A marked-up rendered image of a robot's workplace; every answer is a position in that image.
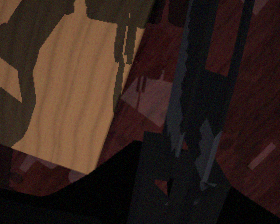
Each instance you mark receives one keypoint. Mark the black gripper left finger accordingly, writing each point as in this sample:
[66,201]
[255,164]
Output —
[103,196]

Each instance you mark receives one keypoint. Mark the light brown wooden board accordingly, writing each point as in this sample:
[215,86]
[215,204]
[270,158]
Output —
[63,64]

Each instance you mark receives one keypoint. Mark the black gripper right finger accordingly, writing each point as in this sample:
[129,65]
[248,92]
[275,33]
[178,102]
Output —
[239,209]

